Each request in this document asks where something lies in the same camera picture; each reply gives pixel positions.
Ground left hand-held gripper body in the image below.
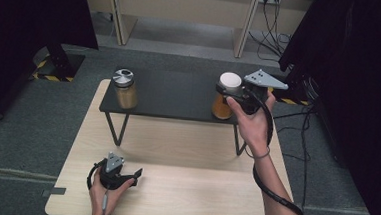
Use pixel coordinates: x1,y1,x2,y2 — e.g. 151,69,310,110
98,151,140,192

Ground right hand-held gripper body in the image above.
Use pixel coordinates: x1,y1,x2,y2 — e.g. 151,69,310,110
231,67,290,116

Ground white lid orange jar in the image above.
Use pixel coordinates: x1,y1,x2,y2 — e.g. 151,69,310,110
211,71,244,122

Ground black shelf riser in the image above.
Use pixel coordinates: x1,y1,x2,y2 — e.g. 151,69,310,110
96,64,268,158

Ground silver lid spice jar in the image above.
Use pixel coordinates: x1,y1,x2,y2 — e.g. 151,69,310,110
109,68,141,111

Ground person's left hand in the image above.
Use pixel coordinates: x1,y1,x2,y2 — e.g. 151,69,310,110
87,169,135,215

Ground person's right hand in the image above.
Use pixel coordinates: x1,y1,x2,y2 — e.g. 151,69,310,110
223,91,277,159

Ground black stand base hazard tape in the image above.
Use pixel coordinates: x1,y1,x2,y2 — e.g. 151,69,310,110
29,42,87,84
267,70,313,107

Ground grey tape strip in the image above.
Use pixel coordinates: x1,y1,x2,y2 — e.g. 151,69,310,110
41,186,67,199

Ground thin wristband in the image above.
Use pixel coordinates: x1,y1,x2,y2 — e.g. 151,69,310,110
244,144,272,160

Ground beige desk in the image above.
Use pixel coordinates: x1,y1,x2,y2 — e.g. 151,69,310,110
76,0,316,64

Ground black curtain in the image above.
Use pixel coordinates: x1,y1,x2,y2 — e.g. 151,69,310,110
0,0,102,135
269,0,381,215

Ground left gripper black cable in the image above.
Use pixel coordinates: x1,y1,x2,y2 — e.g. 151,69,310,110
84,157,113,215

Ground black cables under desk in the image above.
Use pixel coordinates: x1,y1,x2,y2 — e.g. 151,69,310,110
247,0,298,64

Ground black floor cables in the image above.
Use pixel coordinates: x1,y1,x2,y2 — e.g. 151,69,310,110
266,76,318,214

